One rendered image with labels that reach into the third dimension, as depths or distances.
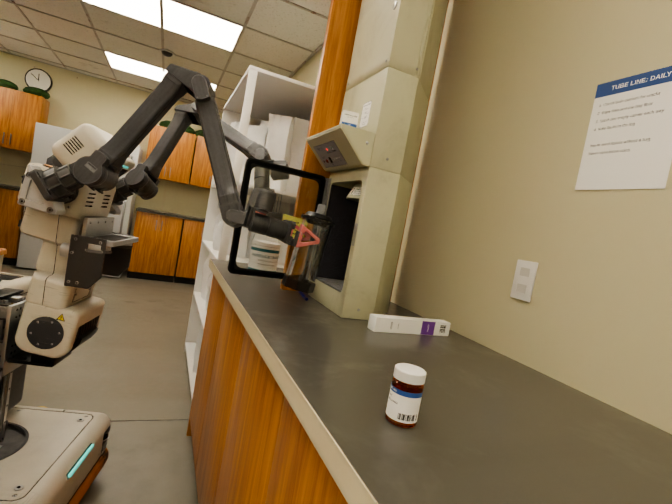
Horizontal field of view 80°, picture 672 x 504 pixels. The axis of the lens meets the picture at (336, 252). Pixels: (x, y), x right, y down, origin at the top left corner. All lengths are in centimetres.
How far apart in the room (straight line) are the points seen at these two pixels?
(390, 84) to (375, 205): 36
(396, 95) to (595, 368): 90
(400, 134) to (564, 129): 45
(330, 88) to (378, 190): 53
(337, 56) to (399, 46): 38
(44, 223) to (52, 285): 19
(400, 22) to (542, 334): 98
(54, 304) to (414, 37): 138
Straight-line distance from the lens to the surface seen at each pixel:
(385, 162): 127
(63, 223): 152
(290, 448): 82
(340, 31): 171
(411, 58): 138
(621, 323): 112
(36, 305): 155
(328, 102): 162
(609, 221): 117
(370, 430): 62
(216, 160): 122
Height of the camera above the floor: 121
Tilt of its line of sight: 3 degrees down
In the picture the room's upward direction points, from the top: 11 degrees clockwise
